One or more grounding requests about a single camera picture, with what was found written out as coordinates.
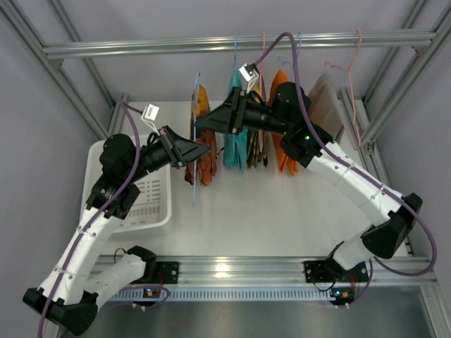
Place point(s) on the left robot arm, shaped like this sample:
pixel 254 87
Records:
pixel 69 297

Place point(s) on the white slotted cable duct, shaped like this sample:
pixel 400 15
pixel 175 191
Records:
pixel 248 294

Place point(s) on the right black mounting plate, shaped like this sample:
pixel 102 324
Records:
pixel 321 271

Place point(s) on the beige trousers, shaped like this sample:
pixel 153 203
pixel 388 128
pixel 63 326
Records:
pixel 326 108

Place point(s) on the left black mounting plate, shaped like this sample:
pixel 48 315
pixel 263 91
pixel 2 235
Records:
pixel 166 272

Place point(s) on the aluminium hanging rail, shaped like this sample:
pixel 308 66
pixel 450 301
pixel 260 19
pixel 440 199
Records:
pixel 381 38

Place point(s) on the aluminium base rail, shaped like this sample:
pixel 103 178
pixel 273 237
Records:
pixel 217 271

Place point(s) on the teal trousers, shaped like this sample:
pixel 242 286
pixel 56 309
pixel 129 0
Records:
pixel 235 150

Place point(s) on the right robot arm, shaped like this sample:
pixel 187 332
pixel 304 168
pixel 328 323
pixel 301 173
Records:
pixel 390 213

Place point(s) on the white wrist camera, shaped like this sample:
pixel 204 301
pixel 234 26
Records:
pixel 251 75
pixel 149 115

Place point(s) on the orange camouflage trousers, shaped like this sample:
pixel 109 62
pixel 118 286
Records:
pixel 206 165

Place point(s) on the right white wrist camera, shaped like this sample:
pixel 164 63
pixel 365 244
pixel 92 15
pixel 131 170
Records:
pixel 251 75

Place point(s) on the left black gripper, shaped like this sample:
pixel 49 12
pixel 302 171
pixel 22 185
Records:
pixel 171 148

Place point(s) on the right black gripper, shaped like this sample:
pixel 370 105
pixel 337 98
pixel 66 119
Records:
pixel 237 112

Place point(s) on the pink wire hanger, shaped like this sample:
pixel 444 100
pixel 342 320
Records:
pixel 349 70
pixel 262 90

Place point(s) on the green yellow camouflage trousers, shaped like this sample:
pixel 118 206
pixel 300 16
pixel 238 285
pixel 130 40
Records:
pixel 254 156

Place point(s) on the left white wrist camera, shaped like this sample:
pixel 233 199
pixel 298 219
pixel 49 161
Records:
pixel 149 115

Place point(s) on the black mounting plate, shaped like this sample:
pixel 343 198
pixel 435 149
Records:
pixel 166 272
pixel 321 271

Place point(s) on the white plastic basket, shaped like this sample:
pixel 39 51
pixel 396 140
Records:
pixel 151 212

